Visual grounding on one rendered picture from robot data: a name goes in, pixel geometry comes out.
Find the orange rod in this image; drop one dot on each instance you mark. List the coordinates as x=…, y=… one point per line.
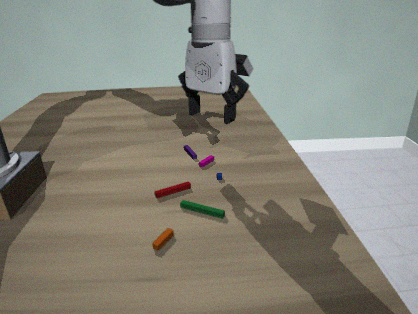
x=163, y=239

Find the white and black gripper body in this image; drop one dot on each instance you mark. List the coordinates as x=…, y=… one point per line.
x=208, y=65

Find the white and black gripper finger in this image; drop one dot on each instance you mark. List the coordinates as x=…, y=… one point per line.
x=194, y=99
x=230, y=107

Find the purple rod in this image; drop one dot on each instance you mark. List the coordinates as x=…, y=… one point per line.
x=191, y=153

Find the magenta rod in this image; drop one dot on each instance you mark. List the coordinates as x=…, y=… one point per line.
x=210, y=158
x=203, y=163

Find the green rod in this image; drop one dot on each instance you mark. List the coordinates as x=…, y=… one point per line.
x=202, y=209

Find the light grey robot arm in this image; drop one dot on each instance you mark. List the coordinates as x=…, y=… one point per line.
x=210, y=20

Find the red rod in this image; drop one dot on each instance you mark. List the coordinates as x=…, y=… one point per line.
x=172, y=189

